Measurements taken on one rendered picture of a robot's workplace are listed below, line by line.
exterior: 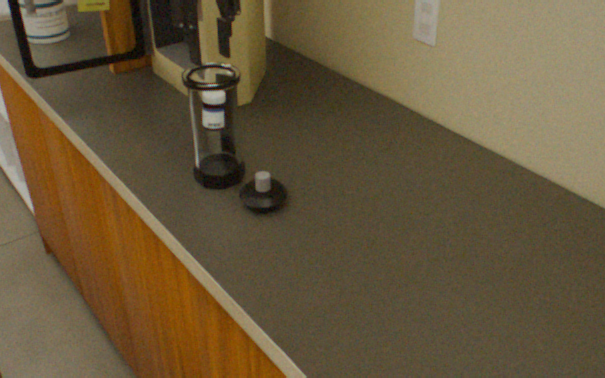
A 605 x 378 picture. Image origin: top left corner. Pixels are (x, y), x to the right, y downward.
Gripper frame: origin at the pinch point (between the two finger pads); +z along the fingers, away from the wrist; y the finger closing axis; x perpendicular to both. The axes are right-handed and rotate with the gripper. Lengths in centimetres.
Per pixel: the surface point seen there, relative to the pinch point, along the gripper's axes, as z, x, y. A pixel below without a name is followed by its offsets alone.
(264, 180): 22.2, 14.9, -1.2
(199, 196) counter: 28.4, 4.0, 7.0
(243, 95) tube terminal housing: 25.9, -25.2, -21.6
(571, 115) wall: 15, 41, -56
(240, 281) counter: 28.3, 29.9, 13.8
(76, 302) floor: 123, -90, 15
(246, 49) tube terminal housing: 14.4, -25.3, -23.1
